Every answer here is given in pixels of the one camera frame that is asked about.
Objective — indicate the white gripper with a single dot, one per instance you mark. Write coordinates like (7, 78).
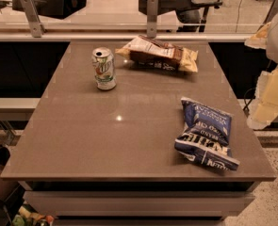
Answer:
(265, 104)

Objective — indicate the brown chip bag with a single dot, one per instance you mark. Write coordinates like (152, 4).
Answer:
(159, 54)

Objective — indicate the blue chip bag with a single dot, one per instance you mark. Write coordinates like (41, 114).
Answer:
(206, 136)

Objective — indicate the green white soda can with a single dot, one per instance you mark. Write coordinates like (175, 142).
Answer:
(104, 68)

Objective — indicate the colourful items under table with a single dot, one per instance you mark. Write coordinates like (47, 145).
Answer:
(27, 216)

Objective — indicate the middle metal bracket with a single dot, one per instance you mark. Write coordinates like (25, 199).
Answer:
(152, 8)

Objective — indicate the left metal bracket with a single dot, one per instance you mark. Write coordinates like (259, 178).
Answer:
(35, 25)

